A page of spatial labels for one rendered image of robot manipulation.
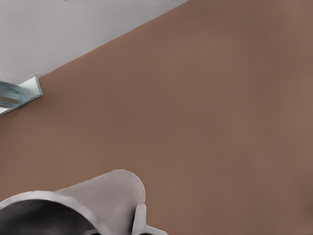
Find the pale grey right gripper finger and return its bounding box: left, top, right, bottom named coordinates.
left=130, top=203, right=170, bottom=235

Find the white IKEA cup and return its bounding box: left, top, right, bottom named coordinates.
left=0, top=168, right=146, bottom=235

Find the silver frame post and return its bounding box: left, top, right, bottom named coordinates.
left=0, top=76, right=44, bottom=117

